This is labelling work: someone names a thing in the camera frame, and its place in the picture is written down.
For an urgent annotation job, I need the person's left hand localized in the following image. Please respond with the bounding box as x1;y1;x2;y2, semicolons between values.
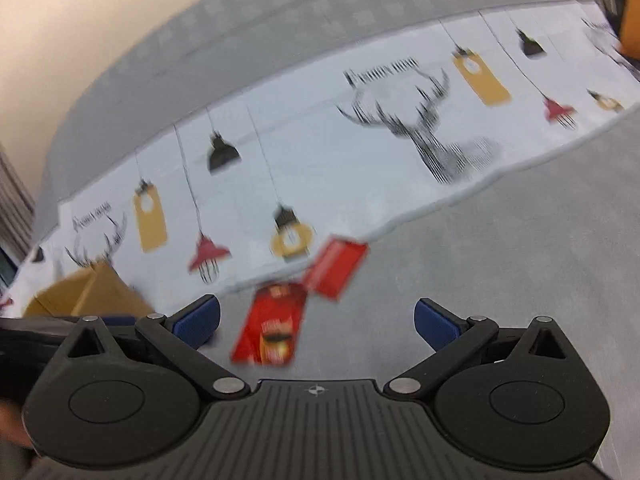
0;400;32;448

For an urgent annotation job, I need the white printed sofa cover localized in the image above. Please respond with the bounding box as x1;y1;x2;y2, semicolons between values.
1;2;639;316

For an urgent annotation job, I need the orange cushion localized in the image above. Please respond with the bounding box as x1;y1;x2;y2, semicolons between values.
618;0;640;60

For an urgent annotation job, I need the red coffee sachet bag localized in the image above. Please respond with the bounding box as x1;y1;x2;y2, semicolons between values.
230;282;307;366

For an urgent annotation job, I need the small red sachet packet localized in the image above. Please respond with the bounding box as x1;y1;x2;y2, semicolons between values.
302;236;369;301

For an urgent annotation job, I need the brown cardboard box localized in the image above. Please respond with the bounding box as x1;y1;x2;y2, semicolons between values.
24;262;154;318

